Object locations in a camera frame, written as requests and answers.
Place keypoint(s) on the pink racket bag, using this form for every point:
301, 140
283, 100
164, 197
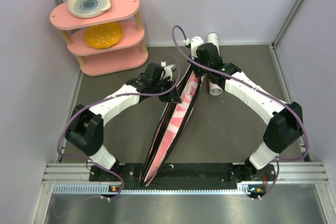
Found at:
171, 125

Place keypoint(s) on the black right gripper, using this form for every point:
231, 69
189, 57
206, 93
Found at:
192, 64

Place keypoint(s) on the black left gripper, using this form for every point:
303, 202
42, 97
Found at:
172, 97

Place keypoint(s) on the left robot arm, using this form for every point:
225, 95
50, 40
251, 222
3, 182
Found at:
85, 131

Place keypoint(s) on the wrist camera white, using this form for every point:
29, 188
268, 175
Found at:
168, 69
193, 44

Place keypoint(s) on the yellow dotted plate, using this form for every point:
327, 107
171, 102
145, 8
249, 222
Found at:
104, 35

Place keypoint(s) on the grey slotted cable duct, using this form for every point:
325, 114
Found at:
101, 189

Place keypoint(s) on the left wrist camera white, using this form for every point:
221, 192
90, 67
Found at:
168, 69

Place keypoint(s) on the pink three-tier wooden shelf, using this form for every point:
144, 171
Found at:
130, 52

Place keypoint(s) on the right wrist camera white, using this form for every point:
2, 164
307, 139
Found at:
193, 44

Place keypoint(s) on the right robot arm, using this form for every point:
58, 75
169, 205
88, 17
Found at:
283, 120

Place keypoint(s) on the white shuttlecock tube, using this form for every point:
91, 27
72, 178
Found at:
213, 88

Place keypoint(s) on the white blue ceramic bowl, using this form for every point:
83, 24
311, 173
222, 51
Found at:
88, 8

